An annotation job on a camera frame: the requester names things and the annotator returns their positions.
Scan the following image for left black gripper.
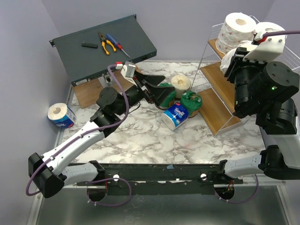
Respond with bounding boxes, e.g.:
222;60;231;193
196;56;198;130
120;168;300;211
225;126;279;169
115;70;174;116

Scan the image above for floral roll back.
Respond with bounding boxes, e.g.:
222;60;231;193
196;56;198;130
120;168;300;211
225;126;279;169
220;40;252;74

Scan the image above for floral roll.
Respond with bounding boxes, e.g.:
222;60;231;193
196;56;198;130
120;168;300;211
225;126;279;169
220;40;252;74
251;22;287;46
215;12;256;54

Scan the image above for floral roll front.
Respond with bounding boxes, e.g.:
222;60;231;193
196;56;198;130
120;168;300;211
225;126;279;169
251;22;287;46

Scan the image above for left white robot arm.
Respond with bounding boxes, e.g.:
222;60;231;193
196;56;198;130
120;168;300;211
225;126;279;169
26;72;175;198

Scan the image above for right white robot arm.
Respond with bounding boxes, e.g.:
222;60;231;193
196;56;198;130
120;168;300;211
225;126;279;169
215;47;300;184

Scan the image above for middle wooden shelf board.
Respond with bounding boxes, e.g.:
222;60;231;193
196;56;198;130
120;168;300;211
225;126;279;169
200;62;235;113

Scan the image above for wooden shelf board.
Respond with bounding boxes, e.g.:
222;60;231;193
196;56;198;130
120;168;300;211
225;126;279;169
200;62;235;113
208;38;224;59
198;88;243;136

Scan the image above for top wooden shelf board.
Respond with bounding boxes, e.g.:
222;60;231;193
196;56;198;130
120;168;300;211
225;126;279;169
208;38;224;59

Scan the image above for bottom wooden shelf board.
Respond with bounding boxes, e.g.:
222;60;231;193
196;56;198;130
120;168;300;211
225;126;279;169
198;88;243;136

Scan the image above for green wrapped roll left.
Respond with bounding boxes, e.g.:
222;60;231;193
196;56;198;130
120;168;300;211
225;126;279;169
155;90;176;110

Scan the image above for green wrapped roll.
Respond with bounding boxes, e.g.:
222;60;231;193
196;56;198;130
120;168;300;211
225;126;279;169
155;90;176;110
180;91;203;118

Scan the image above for cream wrapped roll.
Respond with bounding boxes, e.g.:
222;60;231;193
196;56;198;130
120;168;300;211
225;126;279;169
171;75;191;98

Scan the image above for blue Tempo tissue roll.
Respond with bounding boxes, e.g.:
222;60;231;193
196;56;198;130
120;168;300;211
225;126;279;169
161;103;189;130

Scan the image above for green wrapped roll right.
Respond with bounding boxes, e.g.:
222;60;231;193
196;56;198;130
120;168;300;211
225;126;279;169
180;91;203;118

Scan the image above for blue red screwdriver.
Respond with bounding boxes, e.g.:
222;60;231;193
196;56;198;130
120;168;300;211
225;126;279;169
106;33;130;57

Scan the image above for wooden board under chassis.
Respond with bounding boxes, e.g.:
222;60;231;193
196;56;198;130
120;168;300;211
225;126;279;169
73;70;133;109

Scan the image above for dark grey rack chassis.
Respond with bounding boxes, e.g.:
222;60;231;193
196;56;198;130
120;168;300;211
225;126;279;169
50;15;157;86

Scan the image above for black bit holder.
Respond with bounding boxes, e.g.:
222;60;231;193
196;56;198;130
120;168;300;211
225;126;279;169
81;42;98;49

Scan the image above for blue wrapped roll far left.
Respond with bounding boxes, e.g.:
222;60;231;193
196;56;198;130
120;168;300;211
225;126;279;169
47;103;76;128

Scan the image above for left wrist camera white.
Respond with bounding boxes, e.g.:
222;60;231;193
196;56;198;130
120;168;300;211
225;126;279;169
115;61;136;81

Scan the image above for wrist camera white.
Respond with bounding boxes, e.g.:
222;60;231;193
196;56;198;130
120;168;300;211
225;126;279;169
244;30;286;62
115;61;136;81

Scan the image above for white wire shelf rack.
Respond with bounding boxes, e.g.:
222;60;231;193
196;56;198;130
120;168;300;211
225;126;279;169
193;13;300;135

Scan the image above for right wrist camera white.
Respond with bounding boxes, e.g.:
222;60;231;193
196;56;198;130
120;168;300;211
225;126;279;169
244;30;286;62

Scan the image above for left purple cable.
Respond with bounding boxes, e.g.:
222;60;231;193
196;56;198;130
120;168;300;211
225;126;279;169
25;65;130;196

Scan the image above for purple cable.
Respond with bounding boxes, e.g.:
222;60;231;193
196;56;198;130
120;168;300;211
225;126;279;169
25;65;130;196
262;29;300;38

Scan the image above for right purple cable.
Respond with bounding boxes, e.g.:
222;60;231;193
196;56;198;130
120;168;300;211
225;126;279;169
262;29;300;38

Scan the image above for yellow handled pliers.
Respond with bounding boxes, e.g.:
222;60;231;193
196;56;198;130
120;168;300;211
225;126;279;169
98;32;117;55

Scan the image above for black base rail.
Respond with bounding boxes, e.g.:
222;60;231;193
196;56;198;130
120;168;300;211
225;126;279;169
78;163;243;195

